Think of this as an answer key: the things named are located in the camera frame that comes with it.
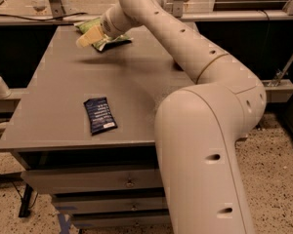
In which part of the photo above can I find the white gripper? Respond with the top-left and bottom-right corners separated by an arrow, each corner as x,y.
76,4 -> 140,48

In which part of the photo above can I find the green jalapeno chip bag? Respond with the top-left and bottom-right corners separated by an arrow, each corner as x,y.
74,18 -> 132,52

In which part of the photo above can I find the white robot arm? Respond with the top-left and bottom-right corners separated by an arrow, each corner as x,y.
77,0 -> 267,234

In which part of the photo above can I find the dark blue snack packet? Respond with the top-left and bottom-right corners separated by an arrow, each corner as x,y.
84,97 -> 117,135

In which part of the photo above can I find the grey drawer cabinet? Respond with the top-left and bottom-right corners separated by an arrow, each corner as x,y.
0,21 -> 248,230

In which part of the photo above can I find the top grey drawer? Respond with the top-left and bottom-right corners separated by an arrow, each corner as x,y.
21,165 -> 162,194

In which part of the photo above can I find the grey drawer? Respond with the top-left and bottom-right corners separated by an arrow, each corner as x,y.
21,165 -> 162,194
71,210 -> 170,229
52,194 -> 167,215

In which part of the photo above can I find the middle grey drawer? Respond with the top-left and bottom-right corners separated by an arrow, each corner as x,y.
52,194 -> 167,215

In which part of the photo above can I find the bottom grey drawer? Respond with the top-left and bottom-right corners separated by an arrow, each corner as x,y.
71,210 -> 170,229

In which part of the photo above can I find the black cable on rail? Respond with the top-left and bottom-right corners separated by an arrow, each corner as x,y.
0,12 -> 88,22

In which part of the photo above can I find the metal frame rail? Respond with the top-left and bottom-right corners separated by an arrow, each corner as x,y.
0,10 -> 293,25

